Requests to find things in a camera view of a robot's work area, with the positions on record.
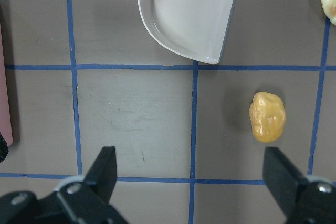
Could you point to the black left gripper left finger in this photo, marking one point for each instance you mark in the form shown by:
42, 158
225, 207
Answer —
76, 199

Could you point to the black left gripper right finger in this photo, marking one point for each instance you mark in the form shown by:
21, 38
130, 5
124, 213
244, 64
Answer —
301, 198

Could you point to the beige plastic dustpan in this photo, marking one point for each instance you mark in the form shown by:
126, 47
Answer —
194, 29

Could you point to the black bin liner bag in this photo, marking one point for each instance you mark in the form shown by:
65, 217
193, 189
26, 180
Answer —
3, 148

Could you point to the pink trash bin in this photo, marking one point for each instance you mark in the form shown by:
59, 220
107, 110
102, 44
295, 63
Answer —
6, 128

